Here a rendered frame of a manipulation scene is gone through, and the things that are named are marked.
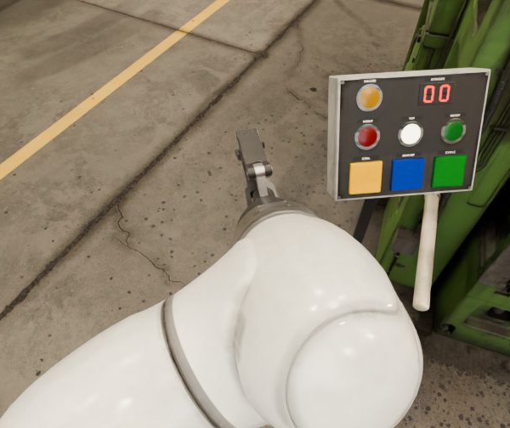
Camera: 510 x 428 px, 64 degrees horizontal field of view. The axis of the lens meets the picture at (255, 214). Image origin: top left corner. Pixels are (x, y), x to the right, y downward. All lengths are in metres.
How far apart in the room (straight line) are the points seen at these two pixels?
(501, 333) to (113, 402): 1.76
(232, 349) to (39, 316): 1.88
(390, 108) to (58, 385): 0.84
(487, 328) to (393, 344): 1.71
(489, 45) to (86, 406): 1.15
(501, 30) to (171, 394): 1.11
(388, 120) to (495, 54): 0.37
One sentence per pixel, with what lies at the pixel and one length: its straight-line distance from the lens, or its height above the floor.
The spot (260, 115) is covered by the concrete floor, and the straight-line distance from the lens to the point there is 2.75.
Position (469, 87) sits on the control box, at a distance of 1.05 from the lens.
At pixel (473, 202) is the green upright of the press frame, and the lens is 1.58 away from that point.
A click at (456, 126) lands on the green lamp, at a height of 1.10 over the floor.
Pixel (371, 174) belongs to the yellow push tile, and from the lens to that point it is 0.98.
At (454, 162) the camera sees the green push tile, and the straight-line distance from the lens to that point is 1.06.
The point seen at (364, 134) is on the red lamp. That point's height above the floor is 1.10.
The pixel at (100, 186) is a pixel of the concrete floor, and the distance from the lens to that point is 2.45.
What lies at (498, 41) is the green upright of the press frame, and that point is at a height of 1.18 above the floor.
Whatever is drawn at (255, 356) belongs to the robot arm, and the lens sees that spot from 0.21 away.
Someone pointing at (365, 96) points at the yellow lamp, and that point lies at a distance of 0.94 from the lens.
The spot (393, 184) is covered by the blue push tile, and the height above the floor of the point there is 0.99.
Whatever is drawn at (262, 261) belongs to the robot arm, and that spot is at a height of 1.50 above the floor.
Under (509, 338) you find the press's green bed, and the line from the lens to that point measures 1.93.
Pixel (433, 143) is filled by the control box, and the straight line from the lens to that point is 1.03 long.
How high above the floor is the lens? 1.70
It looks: 52 degrees down
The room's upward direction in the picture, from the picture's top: straight up
